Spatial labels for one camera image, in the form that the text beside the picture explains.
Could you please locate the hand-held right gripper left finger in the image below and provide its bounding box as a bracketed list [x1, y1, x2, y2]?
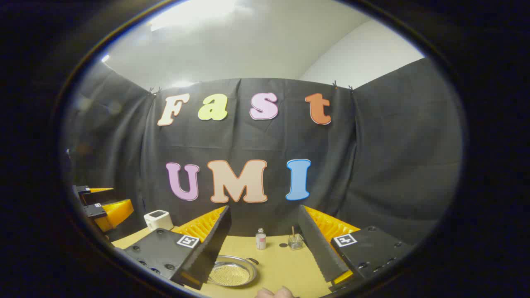
[123, 205, 233, 291]

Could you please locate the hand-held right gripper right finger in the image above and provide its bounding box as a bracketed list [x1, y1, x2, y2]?
[298, 205, 415, 296]

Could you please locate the stainless steel pot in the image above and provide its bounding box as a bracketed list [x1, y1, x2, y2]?
[207, 255, 260, 287]

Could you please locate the pile of yellow soybeans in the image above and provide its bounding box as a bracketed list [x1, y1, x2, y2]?
[212, 265, 251, 286]

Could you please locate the white toaster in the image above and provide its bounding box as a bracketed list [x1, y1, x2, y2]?
[143, 209, 174, 232]

